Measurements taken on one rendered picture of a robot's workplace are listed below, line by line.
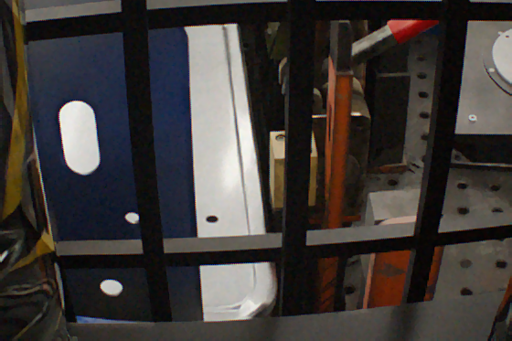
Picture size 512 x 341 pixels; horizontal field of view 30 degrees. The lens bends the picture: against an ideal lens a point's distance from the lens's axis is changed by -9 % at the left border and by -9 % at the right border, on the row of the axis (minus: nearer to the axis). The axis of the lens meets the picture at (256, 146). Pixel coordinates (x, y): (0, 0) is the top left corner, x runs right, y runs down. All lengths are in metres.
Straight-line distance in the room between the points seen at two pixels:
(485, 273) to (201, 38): 0.46
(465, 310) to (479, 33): 1.35
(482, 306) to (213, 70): 0.82
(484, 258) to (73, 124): 0.56
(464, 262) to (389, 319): 1.05
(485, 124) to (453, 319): 1.16
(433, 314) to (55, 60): 0.36
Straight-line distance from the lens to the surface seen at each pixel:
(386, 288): 0.56
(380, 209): 0.54
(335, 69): 0.72
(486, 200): 1.32
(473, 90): 1.40
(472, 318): 0.18
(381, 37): 0.84
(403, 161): 1.34
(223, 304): 0.76
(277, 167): 0.79
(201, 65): 0.99
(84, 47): 0.51
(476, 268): 1.22
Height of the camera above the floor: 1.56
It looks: 39 degrees down
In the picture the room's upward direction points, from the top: straight up
